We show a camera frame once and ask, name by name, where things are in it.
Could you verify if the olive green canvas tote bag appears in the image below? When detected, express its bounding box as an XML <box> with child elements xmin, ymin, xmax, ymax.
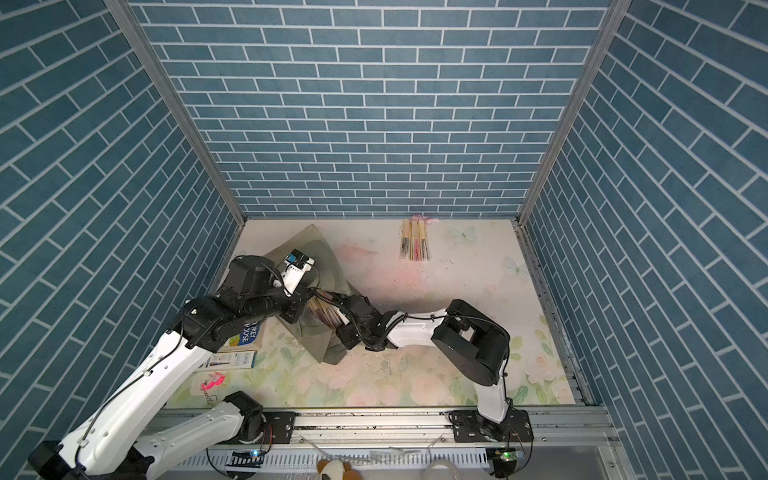
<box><xmin>266</xmin><ymin>225</ymin><xmax>353</xmax><ymax>365</ymax></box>

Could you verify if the black patterned bamboo folding fan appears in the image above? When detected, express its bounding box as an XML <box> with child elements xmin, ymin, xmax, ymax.
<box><xmin>399</xmin><ymin>219</ymin><xmax>412</xmax><ymax>260</ymax></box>

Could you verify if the pink folding fan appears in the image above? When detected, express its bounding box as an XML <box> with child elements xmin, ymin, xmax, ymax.
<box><xmin>410</xmin><ymin>216</ymin><xmax>423</xmax><ymax>262</ymax></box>

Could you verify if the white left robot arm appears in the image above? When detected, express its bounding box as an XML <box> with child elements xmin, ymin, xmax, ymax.
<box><xmin>28</xmin><ymin>250</ymin><xmax>314</xmax><ymax>479</ymax></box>

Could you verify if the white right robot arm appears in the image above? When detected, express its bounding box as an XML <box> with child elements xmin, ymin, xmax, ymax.
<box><xmin>322</xmin><ymin>293</ymin><xmax>511</xmax><ymax>425</ymax></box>

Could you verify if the pink striped fan in bag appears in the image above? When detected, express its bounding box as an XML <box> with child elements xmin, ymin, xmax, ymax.
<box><xmin>307</xmin><ymin>298</ymin><xmax>345</xmax><ymax>330</ymax></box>

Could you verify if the blue illustrated book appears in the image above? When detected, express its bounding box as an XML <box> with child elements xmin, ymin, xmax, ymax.
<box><xmin>222</xmin><ymin>323</ymin><xmax>264</xmax><ymax>352</ymax></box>

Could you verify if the white blue small box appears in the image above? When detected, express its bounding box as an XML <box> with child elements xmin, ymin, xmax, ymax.
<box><xmin>197</xmin><ymin>351</ymin><xmax>256</xmax><ymax>371</ymax></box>

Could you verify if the brown plush toy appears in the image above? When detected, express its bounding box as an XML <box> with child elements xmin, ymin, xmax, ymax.
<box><xmin>316</xmin><ymin>459</ymin><xmax>362</xmax><ymax>480</ymax></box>

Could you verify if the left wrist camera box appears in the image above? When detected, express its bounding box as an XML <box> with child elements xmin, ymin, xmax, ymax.
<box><xmin>282</xmin><ymin>249</ymin><xmax>315</xmax><ymax>296</ymax></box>

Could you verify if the pink keychain toy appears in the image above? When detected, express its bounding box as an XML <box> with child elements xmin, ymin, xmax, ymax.
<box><xmin>200</xmin><ymin>372</ymin><xmax>226</xmax><ymax>392</ymax></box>

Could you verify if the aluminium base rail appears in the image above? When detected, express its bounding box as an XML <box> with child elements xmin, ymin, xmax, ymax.
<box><xmin>175</xmin><ymin>406</ymin><xmax>634</xmax><ymax>479</ymax></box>

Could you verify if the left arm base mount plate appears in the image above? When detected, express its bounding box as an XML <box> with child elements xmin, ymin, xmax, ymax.
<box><xmin>220</xmin><ymin>411</ymin><xmax>297</xmax><ymax>447</ymax></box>

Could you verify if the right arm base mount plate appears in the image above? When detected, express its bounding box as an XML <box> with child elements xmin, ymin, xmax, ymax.
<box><xmin>447</xmin><ymin>408</ymin><xmax>534</xmax><ymax>443</ymax></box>

